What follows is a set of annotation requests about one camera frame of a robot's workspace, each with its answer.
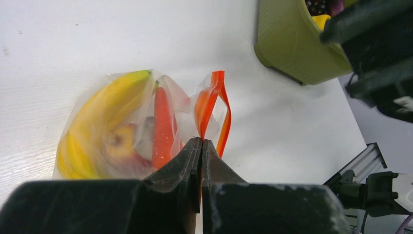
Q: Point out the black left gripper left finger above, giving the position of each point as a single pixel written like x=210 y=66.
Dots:
x=166 y=202

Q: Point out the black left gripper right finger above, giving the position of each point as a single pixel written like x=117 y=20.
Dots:
x=233 y=206

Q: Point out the red apple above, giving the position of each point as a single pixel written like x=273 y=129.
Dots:
x=121 y=156

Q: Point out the orange carrot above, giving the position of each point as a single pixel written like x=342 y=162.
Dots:
x=163 y=130

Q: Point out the clear zip top bag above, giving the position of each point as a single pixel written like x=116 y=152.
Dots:
x=206 y=114

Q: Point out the yellow banana bunch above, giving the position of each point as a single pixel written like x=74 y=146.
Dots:
x=79 y=152

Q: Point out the dark purple grapes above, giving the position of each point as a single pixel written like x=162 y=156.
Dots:
x=318 y=7

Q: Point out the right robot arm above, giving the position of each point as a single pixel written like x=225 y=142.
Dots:
x=377 y=39

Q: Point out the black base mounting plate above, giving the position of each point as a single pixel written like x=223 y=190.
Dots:
x=384 y=193

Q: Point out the green plastic bin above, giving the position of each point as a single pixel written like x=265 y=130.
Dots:
x=288 y=41

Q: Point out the yellow lemon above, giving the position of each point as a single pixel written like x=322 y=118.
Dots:
x=320 y=21

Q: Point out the aluminium frame rail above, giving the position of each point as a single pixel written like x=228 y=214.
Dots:
x=370 y=160

